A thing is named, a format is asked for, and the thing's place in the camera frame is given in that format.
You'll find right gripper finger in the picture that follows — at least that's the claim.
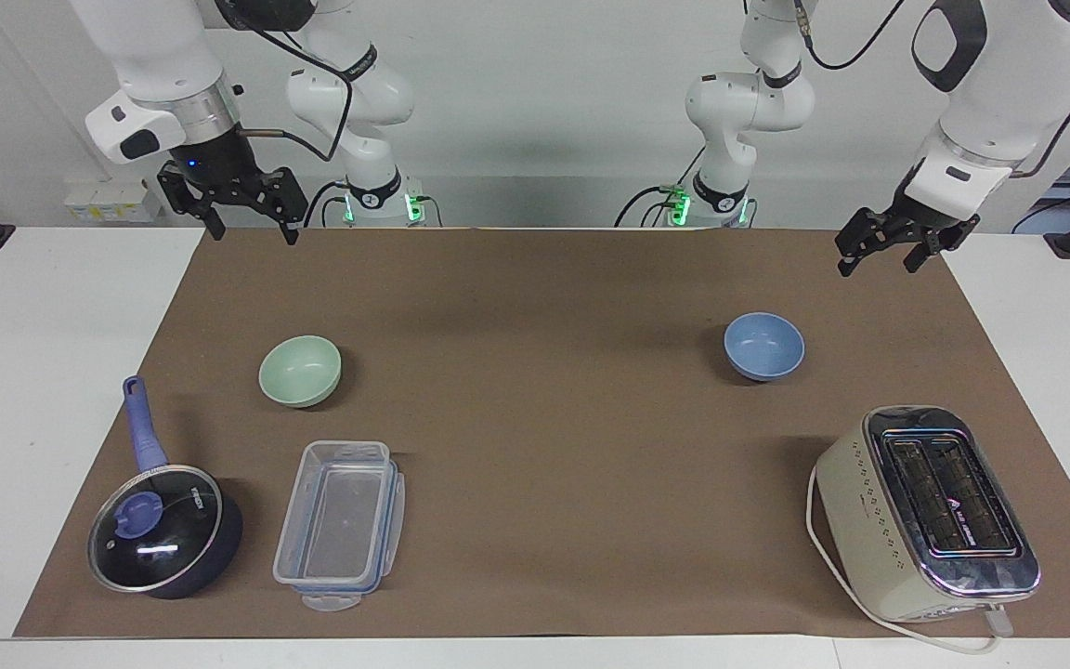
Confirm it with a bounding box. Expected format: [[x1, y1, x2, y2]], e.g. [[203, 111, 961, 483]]
[[238, 167, 307, 246], [157, 162, 227, 242]]

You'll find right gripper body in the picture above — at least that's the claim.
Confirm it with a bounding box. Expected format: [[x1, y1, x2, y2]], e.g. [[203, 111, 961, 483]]
[[169, 128, 263, 199]]

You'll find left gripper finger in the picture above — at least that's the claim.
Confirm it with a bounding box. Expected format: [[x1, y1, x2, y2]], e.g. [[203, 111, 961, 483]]
[[903, 215, 981, 274], [834, 206, 908, 278]]

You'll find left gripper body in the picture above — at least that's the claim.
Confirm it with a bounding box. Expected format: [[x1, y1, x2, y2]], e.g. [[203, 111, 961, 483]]
[[890, 165, 969, 239]]

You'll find blue bowl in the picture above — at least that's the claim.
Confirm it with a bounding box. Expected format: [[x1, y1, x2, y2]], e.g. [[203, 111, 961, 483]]
[[724, 312, 806, 383]]

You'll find green bowl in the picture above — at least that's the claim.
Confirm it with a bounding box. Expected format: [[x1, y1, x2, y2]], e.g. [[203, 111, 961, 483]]
[[258, 335, 343, 409]]

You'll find cream toaster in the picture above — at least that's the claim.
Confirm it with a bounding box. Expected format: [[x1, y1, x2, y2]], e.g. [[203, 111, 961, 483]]
[[814, 405, 1042, 623]]

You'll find glass lid with blue knob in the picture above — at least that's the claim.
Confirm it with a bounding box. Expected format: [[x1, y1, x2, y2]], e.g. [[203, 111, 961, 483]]
[[87, 465, 223, 594]]

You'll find clear plastic food container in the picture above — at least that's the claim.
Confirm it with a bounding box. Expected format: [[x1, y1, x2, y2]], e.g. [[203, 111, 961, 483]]
[[272, 440, 406, 612]]

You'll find white wall socket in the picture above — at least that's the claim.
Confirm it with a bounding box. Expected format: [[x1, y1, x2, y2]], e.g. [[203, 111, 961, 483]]
[[64, 180, 165, 225]]

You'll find white toaster cable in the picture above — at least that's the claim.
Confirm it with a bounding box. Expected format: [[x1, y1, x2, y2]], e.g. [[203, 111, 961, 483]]
[[805, 465, 1015, 655]]

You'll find dark saucepan with blue handle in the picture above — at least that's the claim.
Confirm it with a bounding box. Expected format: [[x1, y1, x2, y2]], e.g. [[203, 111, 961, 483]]
[[122, 375, 244, 600]]

